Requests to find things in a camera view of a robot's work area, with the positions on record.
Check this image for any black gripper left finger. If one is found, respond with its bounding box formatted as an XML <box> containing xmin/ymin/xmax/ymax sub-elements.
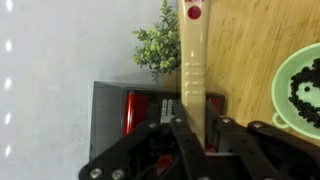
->
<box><xmin>78</xmin><ymin>99</ymin><xmax>216</xmax><ymax>180</ymax></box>

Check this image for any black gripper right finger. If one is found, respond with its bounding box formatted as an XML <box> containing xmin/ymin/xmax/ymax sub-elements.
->
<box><xmin>203</xmin><ymin>99</ymin><xmax>320</xmax><ymax>180</ymax></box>

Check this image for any wooden spoon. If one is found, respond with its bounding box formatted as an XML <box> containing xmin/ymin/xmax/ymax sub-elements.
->
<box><xmin>178</xmin><ymin>0</ymin><xmax>212</xmax><ymax>148</ymax></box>

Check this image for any dark coffee beans pile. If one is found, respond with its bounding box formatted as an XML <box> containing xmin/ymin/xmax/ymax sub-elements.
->
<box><xmin>287</xmin><ymin>57</ymin><xmax>320</xmax><ymax>130</ymax></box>

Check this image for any red and black microwave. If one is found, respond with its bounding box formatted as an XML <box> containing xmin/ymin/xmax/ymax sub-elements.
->
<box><xmin>88</xmin><ymin>79</ymin><xmax>226</xmax><ymax>180</ymax></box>

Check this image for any small green plant white pot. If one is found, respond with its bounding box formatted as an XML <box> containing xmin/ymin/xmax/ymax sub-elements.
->
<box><xmin>131</xmin><ymin>0</ymin><xmax>183</xmax><ymax>83</ymax></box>

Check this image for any light-green bowl with handles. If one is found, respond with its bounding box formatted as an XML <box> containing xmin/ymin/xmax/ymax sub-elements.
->
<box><xmin>270</xmin><ymin>41</ymin><xmax>320</xmax><ymax>141</ymax></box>

